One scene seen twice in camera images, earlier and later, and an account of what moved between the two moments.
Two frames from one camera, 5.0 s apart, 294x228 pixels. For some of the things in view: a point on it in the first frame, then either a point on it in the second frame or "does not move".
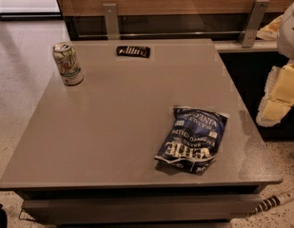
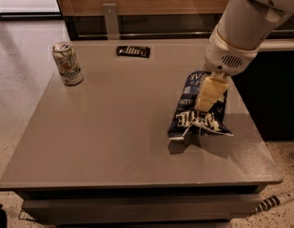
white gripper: [289, 32] → [226, 57]
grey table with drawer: [88, 152] does not move
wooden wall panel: [79, 0] does not move
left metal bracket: [110, 15] does not move
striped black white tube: [274, 200] does not move
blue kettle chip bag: [192, 141] → [186, 118]
